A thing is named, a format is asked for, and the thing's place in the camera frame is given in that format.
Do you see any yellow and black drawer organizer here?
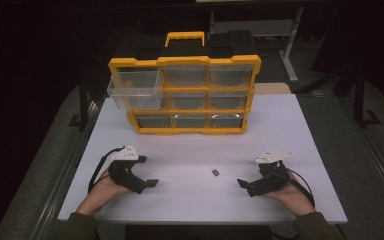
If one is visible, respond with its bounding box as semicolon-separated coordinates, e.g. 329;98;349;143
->
108;30;263;136

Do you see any person's right hand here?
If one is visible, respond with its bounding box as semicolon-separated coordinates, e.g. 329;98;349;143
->
263;170;316;219

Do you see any black metal stand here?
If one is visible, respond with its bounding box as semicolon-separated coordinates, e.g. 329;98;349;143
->
67;75;92;132
352;65;382;130

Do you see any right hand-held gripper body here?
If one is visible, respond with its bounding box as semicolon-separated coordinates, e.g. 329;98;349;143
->
246;149;295;198

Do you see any person's left hand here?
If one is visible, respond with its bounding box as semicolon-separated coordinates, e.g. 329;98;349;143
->
76;169;133;217

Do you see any tan wooden board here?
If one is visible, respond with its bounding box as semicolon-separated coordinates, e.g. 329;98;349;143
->
253;82;293;95

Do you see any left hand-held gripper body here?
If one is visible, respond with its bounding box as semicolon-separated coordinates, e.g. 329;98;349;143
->
108;144;148;195

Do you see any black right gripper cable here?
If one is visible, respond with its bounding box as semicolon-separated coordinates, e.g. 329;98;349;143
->
287;168;316;208

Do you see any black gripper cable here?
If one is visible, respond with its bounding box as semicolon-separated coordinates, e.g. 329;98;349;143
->
87;146;126;194
287;168;316;208

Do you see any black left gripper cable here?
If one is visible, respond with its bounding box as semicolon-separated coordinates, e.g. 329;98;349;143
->
87;146;126;194

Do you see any grid of clear organizer drawers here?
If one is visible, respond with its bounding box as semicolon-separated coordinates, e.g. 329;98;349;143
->
135;64;255;129

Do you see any clear plastic drawer bin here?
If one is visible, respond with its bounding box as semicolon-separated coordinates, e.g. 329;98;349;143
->
106;69;165;111

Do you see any desk with white metal legs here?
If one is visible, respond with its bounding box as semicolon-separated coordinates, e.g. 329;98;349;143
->
209;5;305;84

